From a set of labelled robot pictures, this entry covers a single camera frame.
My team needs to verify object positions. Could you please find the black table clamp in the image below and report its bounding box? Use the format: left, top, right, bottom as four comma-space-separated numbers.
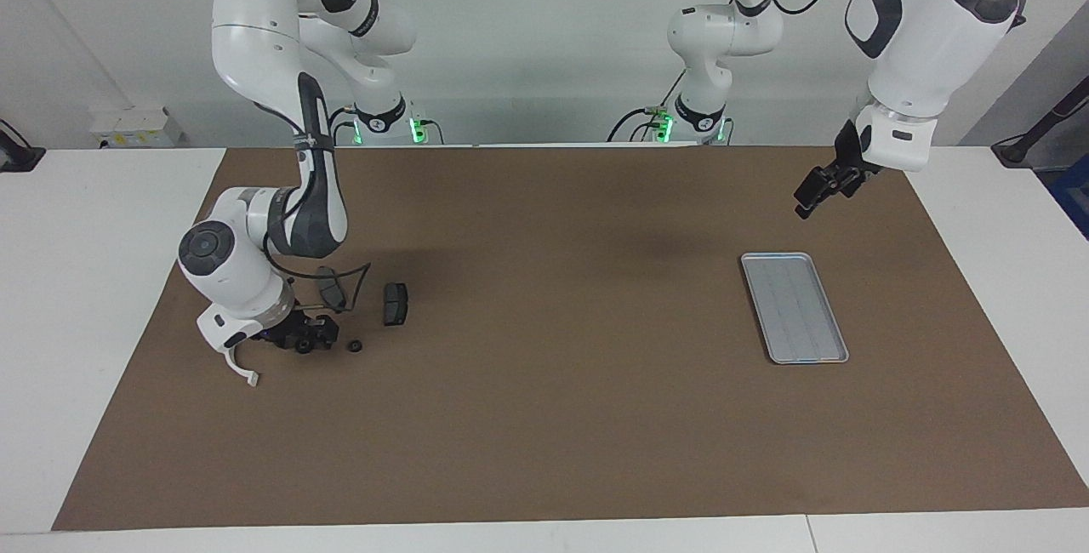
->
0, 119, 45, 173

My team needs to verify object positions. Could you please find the black base cable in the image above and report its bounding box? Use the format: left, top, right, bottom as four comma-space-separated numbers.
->
607, 68, 688, 143
328, 106, 362, 147

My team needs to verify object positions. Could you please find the black left base cable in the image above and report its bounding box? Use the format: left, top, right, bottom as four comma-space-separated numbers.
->
607, 68, 688, 143

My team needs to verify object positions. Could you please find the long grey brake pad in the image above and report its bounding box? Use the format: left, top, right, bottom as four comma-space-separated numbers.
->
316, 266, 347, 314

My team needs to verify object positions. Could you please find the short grey brake pad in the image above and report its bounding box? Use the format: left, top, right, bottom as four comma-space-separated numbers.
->
383, 282, 411, 327

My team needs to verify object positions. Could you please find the white power strip box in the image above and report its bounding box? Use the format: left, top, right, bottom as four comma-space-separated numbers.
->
89, 106, 184, 148

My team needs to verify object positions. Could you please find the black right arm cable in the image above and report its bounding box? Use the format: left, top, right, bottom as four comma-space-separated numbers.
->
264, 234, 373, 316

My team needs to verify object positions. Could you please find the black right base cable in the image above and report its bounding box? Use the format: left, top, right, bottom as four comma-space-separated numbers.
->
328, 106, 362, 147

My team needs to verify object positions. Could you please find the black angled stand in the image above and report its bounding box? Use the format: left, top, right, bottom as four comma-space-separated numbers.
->
991, 77, 1089, 167

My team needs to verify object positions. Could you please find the white curved plastic bracket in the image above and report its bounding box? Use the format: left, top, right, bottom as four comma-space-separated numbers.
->
223, 349, 260, 388

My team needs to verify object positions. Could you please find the silver metal tray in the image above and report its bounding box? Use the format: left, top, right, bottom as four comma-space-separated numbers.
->
740, 252, 850, 365

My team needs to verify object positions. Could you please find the brown table mat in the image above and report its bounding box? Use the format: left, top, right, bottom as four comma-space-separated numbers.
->
51, 145, 1089, 531

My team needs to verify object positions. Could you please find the blue box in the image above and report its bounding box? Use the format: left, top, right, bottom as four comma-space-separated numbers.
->
1048, 153, 1089, 239

